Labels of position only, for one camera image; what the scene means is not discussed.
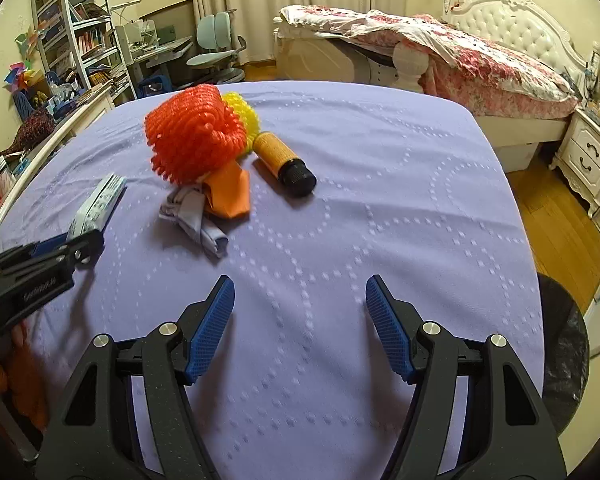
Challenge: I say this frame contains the white bed with tufted headboard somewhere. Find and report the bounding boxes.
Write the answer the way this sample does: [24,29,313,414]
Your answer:
[272,0,600,173]

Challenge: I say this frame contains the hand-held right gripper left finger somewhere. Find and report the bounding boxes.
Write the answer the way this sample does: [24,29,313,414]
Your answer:
[37,275,236,480]

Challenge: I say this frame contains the blue plastic crate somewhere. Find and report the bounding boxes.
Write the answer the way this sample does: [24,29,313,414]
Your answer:
[139,74,175,100]

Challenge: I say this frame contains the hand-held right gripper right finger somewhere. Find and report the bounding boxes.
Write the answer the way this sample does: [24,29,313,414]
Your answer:
[365,275,568,480]

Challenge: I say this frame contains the colourful paper pinwheels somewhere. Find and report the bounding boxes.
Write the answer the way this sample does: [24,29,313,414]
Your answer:
[4,30,48,91]

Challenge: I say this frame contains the orange bottle with black cap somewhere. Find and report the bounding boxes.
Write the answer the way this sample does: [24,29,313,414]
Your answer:
[251,131,317,198]

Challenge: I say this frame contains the white bookshelf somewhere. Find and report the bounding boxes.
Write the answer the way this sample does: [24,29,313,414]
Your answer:
[30,0,137,103]

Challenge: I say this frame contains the dark red fluffy decoration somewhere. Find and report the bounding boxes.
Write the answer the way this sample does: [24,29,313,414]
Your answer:
[12,107,56,153]

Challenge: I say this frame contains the pile of bedside bottles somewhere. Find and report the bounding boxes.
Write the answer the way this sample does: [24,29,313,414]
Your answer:
[577,45,600,136]

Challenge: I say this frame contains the orange plastic bag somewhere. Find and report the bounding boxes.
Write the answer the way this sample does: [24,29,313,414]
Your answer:
[202,164,252,220]

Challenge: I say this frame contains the grey wrapper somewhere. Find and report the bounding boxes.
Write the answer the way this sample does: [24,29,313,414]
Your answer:
[158,185,229,259]

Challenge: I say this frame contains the purple dotted tablecloth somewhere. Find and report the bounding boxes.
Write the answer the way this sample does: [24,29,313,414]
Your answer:
[0,80,553,480]

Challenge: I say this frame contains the pink floral bedding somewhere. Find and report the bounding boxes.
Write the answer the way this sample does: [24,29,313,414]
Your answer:
[279,4,581,120]

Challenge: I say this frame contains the yellow foam fruit net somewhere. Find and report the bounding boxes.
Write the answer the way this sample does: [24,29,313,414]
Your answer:
[221,91,262,146]

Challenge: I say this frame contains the red foam fruit net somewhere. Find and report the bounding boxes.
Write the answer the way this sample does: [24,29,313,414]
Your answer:
[145,85,246,183]

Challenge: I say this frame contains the black-lined trash bin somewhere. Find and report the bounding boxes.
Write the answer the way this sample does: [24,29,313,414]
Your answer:
[535,272,591,436]

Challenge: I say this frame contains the low white cabinet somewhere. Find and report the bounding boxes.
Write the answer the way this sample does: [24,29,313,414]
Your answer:
[0,87,117,261]

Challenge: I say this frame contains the clear plastic storage bag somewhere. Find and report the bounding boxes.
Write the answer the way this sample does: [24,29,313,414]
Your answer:
[275,35,368,82]

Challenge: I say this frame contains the light blue desk chair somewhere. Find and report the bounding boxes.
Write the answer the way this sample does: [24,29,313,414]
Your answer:
[185,12,247,86]

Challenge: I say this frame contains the white nightstand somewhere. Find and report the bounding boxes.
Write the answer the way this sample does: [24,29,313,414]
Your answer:
[549,109,600,218]

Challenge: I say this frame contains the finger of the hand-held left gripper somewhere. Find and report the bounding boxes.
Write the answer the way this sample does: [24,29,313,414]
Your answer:
[0,234,70,281]
[55,230,105,273]

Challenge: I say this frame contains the white study desk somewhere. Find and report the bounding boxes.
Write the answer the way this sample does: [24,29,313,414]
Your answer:
[114,17,197,98]

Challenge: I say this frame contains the white and blue carton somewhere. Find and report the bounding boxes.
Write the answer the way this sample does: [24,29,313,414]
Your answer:
[66,174,128,243]

